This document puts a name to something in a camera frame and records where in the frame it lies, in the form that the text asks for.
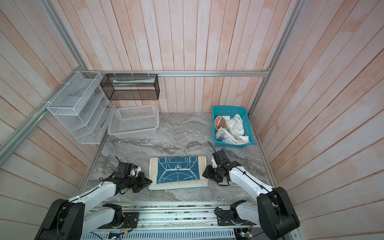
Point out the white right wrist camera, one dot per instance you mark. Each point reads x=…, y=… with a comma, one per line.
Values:
x=214, y=164

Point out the blue and cream towel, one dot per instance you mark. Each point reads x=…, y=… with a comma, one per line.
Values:
x=168, y=173

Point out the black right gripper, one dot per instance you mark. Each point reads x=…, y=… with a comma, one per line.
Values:
x=208, y=172

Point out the multicolour lettered towel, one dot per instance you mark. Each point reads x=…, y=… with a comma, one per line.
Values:
x=223, y=135

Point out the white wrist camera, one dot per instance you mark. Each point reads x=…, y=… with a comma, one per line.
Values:
x=135, y=170
x=214, y=164

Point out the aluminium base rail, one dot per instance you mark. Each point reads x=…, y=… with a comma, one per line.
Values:
x=167, y=217

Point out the aluminium wall rail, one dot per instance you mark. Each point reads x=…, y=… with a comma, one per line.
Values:
x=21, y=134
x=236, y=73

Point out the aluminium wall rail left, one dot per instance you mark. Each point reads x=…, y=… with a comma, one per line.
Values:
x=21, y=134

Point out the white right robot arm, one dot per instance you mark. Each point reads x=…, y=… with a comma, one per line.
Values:
x=273, y=210

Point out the black mesh wall basket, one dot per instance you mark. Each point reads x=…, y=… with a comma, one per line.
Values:
x=133, y=87

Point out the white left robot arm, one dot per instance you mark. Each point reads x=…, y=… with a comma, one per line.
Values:
x=73, y=218

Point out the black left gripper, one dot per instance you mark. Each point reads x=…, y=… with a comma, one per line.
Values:
x=143, y=179

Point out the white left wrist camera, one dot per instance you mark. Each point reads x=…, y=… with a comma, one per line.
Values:
x=135, y=170

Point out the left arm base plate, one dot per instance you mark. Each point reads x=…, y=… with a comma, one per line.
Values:
x=129, y=222

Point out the white plastic laundry basket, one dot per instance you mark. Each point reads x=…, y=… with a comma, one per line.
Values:
x=134, y=121

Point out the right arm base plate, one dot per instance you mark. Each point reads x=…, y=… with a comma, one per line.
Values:
x=233, y=218

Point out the aluminium wall rail back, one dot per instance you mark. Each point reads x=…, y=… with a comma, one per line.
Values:
x=236, y=73

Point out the white towel in basket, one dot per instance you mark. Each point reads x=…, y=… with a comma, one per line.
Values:
x=235, y=125

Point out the white wire mesh shelf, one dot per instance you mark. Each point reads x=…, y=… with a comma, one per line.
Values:
x=83, y=109

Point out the red and white towel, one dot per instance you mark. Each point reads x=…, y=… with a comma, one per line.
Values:
x=221, y=122

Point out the teal plastic basket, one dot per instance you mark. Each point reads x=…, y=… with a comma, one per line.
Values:
x=231, y=111

